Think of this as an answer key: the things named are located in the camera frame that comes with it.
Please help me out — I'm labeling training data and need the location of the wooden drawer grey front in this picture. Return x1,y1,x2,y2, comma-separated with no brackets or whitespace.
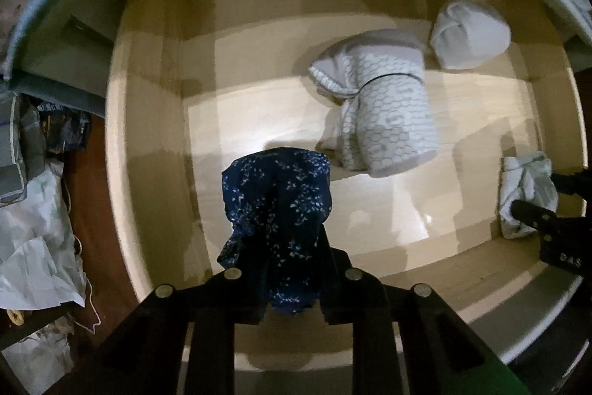
106,0,587,362

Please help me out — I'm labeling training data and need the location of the white crumpled plastic bag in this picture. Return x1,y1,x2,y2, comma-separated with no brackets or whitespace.
1,160,87,394

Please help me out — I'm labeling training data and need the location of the grey plaid fabric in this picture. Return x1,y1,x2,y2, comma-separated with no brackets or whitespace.
0,91,46,207

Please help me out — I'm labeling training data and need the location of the grey honeycomb rolled underwear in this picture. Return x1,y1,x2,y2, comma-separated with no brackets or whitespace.
308,29,438,177

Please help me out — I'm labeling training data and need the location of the white rolled underwear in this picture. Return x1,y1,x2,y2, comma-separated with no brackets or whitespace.
430,0,512,70

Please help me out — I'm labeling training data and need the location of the navy floral underwear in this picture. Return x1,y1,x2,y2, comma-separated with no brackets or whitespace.
217,147,332,315

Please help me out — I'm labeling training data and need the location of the pale blue crumpled garment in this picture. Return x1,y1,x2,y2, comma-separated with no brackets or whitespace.
498,151,559,240

